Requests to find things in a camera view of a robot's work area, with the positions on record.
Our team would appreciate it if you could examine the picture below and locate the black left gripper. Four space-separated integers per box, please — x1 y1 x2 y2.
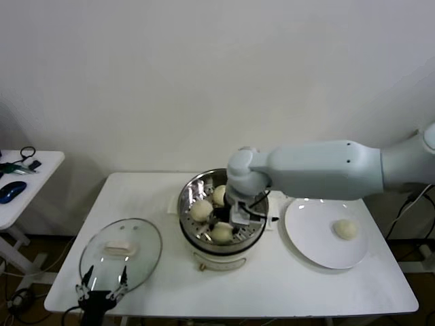
74 265 129 326

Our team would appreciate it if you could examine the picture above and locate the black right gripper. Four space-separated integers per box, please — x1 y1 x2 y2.
207 199 243 238

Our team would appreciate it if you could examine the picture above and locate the white steamed baozi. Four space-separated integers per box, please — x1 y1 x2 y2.
212 185 228 206
332 219 359 241
189 200 213 223
210 222 235 246

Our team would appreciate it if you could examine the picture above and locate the glass pot lid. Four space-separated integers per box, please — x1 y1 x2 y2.
79 218 163 296

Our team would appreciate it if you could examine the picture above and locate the stainless steel steamer basket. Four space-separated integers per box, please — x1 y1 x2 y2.
176 168 269 254

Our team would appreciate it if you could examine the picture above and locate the white electric cooking pot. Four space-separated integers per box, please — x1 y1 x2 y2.
166 193 279 272

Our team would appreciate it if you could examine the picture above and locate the white round plate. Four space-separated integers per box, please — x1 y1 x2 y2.
284 198 370 270

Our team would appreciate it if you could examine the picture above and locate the white side table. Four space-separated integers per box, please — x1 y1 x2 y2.
0 151 65 276

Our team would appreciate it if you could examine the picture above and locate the blue computer mouse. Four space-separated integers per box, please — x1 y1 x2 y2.
0 181 27 205

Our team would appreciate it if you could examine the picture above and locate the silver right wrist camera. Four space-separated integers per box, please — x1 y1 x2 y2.
230 200 266 228

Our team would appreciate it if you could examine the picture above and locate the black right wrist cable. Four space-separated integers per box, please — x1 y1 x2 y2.
246 185 280 223

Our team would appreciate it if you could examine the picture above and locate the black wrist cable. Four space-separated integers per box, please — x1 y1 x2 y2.
62 305 84 326
246 185 280 223

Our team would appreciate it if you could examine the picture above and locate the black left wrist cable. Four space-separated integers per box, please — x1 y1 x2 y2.
62 305 84 326

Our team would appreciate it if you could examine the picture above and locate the black cable coil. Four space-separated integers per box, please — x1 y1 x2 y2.
6 287 52 325

